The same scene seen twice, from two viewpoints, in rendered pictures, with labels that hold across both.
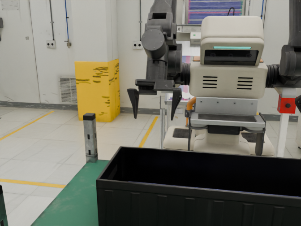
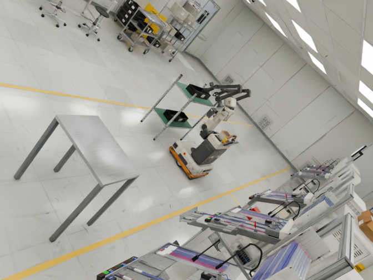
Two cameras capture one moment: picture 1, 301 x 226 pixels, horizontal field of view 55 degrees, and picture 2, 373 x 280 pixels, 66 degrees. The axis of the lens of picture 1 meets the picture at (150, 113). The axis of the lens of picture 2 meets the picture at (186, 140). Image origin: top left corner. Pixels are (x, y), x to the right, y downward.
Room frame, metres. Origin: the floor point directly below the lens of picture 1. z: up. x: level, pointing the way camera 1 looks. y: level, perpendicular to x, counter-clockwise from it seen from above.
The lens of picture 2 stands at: (1.87, -4.87, 2.19)
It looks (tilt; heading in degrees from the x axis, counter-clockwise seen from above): 22 degrees down; 101
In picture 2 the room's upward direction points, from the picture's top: 45 degrees clockwise
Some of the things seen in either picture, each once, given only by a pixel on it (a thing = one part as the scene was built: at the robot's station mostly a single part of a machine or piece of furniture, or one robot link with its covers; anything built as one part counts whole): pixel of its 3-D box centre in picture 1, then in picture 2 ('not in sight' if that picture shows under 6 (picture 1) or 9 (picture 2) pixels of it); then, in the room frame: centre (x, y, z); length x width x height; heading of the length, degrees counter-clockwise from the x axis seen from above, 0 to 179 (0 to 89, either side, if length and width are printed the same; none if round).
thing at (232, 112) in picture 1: (224, 127); (215, 113); (1.01, -0.28, 0.99); 0.28 x 0.16 x 0.22; 80
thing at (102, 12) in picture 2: not in sight; (96, 22); (-2.28, 0.22, 0.28); 0.54 x 0.52 x 0.57; 12
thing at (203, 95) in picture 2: (241, 195); (198, 91); (0.53, -0.19, 1.01); 0.57 x 0.17 x 0.11; 80
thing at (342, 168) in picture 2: not in sight; (322, 188); (3.65, 2.61, 0.95); 1.36 x 0.82 x 1.90; 170
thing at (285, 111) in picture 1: (281, 136); (236, 226); (2.49, -1.22, 0.39); 0.24 x 0.24 x 0.78; 80
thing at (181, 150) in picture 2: not in sight; (192, 158); (1.29, -0.33, 0.16); 0.67 x 0.64 x 0.25; 170
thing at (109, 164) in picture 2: not in sight; (75, 175); (1.03, -3.01, 0.40); 0.70 x 0.45 x 0.80; 174
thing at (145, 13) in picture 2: not in sight; (142, 31); (-2.22, 1.75, 0.50); 0.90 x 0.54 x 1.00; 94
